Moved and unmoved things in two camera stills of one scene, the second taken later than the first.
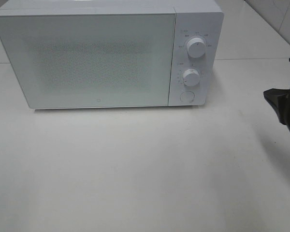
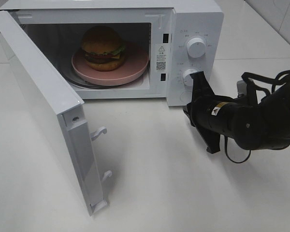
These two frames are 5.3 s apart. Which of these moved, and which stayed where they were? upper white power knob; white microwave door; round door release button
Moved: white microwave door
Stayed: upper white power knob; round door release button
